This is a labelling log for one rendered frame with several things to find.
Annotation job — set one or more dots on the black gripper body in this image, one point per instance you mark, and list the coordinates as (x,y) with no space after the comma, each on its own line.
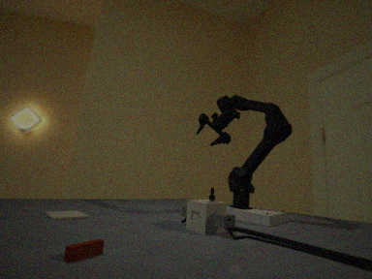
(218,125)

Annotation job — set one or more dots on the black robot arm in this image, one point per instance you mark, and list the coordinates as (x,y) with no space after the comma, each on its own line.
(277,130)

